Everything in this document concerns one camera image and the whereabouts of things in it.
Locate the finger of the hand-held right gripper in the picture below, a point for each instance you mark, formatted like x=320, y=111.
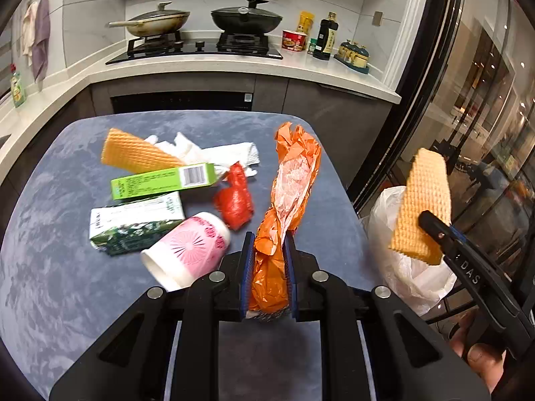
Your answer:
x=434, y=227

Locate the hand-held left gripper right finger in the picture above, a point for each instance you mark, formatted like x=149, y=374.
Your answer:
x=290, y=277

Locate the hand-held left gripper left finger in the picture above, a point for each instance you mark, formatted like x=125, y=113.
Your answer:
x=248, y=277

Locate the ridged orange wafer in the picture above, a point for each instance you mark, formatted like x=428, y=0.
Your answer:
x=422, y=209
x=129, y=152

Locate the orange plastic wrapper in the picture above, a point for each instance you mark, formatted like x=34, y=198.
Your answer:
x=271, y=255

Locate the white plastic bag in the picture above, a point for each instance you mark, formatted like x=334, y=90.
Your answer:
x=401, y=277

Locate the pink and white paper cup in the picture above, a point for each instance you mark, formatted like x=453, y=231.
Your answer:
x=188, y=246

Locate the red plastic bag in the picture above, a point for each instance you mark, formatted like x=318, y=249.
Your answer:
x=234, y=204

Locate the white paper towel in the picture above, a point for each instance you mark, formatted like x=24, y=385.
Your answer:
x=225, y=154

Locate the green and white milk carton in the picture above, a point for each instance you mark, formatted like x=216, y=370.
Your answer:
x=133, y=221

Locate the green cardboard box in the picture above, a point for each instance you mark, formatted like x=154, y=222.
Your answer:
x=159, y=181

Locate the person's right hand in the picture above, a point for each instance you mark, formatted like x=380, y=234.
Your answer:
x=480, y=365

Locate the black framed glass door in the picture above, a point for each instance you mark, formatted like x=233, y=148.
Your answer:
x=426, y=71

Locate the black built-in oven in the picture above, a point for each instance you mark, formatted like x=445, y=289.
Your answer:
x=179, y=102

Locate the spice jar set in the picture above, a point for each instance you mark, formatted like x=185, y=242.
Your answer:
x=354, y=56

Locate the small green-capped jar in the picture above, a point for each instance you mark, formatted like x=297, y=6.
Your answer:
x=312, y=46

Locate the dark sauce bottle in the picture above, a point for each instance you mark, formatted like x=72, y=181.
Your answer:
x=325, y=37

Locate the red instant noodle cup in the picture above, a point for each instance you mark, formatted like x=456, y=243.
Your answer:
x=294, y=41

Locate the black gas stove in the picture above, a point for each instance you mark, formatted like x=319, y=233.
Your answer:
x=196, y=50

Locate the yellow packet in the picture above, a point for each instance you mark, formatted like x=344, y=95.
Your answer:
x=306, y=21

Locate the black wok with lid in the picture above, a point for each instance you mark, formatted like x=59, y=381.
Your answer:
x=246, y=19

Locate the beige frying pan with lid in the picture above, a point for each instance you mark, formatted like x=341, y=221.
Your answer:
x=156, y=23

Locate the green dish soap bottle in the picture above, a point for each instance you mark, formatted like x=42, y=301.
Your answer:
x=17, y=90

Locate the purple hanging towel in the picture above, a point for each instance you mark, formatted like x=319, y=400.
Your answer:
x=41, y=41

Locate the white hanging towel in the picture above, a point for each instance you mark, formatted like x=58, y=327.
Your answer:
x=28, y=29

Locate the wall outlet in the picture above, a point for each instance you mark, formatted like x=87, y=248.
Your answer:
x=378, y=18

